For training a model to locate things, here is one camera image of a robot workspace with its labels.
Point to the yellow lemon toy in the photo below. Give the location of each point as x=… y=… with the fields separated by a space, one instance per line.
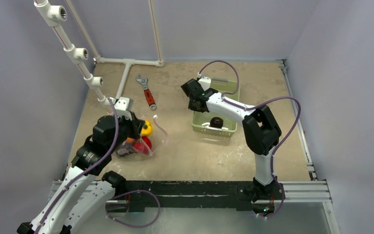
x=147 y=129

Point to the clear zip top bag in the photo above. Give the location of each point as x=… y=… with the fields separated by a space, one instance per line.
x=126 y=149

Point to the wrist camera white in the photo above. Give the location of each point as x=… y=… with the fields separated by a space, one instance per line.
x=122 y=107
x=205 y=82

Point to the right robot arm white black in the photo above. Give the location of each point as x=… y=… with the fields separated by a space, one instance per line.
x=261 y=130

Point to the red tomato toy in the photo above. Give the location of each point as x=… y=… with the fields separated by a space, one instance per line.
x=143 y=146

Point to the aluminium frame rail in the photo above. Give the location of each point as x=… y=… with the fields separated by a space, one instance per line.
x=327 y=203

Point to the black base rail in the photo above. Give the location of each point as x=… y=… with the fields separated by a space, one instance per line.
x=137 y=195

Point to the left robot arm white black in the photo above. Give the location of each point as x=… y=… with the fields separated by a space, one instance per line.
x=69 y=208

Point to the white pvc pipe frame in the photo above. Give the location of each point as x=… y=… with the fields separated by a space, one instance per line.
x=55 y=15

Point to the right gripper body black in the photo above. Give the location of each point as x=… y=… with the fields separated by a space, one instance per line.
x=191 y=91

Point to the green perforated basket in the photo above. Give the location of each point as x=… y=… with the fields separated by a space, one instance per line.
x=200 y=121

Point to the red handled adjustable wrench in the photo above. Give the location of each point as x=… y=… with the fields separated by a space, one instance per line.
x=148 y=95

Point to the orange green mango toy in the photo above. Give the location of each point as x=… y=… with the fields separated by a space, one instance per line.
x=130 y=140

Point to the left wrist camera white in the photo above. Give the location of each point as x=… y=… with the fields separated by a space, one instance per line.
x=122 y=107

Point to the dark purple plum toy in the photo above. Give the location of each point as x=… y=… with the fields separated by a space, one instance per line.
x=216 y=122

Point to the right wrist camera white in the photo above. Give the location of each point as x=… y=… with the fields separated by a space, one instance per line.
x=205 y=82

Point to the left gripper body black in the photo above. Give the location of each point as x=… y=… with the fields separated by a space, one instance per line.
x=127 y=128

